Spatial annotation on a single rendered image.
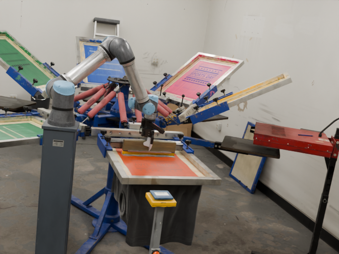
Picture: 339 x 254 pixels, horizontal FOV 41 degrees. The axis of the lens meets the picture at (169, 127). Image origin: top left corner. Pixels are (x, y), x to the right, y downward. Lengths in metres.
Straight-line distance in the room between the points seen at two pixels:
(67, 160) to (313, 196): 2.88
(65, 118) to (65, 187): 0.39
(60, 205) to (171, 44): 5.02
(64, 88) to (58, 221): 0.76
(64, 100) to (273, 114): 3.35
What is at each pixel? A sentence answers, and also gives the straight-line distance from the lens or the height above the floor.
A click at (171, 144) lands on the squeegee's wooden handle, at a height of 1.04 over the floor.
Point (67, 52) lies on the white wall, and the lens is 6.99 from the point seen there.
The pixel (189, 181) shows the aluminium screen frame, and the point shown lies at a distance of 2.54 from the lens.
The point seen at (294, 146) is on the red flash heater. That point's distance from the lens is 3.46.
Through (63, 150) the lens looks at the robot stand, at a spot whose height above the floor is 1.07.
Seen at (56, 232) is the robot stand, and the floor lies 0.58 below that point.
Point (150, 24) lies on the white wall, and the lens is 7.19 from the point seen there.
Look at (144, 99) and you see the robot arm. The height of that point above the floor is 1.36.
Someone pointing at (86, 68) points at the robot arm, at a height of 1.51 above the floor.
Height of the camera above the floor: 1.82
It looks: 13 degrees down
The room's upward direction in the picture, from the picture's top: 8 degrees clockwise
